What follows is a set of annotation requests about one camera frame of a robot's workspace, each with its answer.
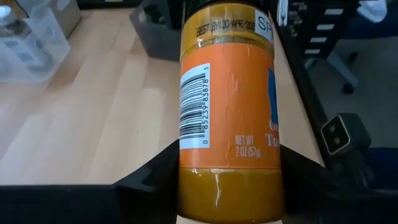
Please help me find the orange turmeric spice bottle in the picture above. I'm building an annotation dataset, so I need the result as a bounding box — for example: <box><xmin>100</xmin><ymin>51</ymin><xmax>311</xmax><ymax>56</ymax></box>
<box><xmin>177</xmin><ymin>1</ymin><xmax>285</xmax><ymax>224</ymax></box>

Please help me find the small black camera box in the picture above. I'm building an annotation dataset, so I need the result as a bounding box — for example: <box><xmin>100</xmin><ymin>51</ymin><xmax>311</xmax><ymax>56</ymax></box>
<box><xmin>320</xmin><ymin>113</ymin><xmax>373</xmax><ymax>156</ymax></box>

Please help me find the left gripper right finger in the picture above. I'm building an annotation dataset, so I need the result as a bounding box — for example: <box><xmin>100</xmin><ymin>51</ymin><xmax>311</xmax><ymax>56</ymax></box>
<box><xmin>279</xmin><ymin>144</ymin><xmax>333</xmax><ymax>224</ymax></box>

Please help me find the dark gray plastic bin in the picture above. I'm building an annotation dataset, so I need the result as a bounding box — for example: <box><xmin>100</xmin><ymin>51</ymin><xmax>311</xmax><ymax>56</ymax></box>
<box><xmin>129</xmin><ymin>0</ymin><xmax>183</xmax><ymax>62</ymax></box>

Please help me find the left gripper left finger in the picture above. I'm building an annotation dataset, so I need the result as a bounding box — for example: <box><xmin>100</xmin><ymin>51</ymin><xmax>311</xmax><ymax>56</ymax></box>
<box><xmin>113</xmin><ymin>139</ymin><xmax>181</xmax><ymax>224</ymax></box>

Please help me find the clear plastic bin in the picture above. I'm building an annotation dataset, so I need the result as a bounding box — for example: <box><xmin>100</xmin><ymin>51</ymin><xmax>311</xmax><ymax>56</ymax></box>
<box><xmin>0</xmin><ymin>0</ymin><xmax>71</xmax><ymax>85</ymax></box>

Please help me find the black table frame rail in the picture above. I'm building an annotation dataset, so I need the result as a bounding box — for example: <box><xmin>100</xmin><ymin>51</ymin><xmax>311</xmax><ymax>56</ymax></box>
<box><xmin>273</xmin><ymin>18</ymin><xmax>330</xmax><ymax>167</ymax></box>

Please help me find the office chair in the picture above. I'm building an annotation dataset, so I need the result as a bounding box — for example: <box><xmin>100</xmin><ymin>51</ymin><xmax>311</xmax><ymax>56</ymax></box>
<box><xmin>304</xmin><ymin>0</ymin><xmax>398</xmax><ymax>95</ymax></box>

